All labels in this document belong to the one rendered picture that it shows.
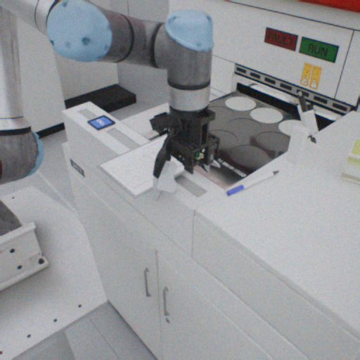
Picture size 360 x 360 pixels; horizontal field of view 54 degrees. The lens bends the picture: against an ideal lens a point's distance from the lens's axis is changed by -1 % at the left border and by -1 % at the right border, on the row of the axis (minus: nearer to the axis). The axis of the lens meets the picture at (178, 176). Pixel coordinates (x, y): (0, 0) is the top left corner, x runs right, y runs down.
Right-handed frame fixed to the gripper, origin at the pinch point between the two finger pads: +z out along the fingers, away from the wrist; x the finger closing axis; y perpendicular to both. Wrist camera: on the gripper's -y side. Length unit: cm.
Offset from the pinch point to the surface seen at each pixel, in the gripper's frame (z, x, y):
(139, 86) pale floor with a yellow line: 94, 148, -225
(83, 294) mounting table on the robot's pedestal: 12.5, -27.2, 1.7
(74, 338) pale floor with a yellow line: 94, -23, -40
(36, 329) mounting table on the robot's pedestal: 12.6, -37.3, 2.6
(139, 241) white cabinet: 24.0, -4.8, -11.2
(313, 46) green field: -16, 57, -7
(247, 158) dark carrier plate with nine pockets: 4.5, 24.2, -0.6
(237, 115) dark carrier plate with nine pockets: 4.4, 39.8, -18.0
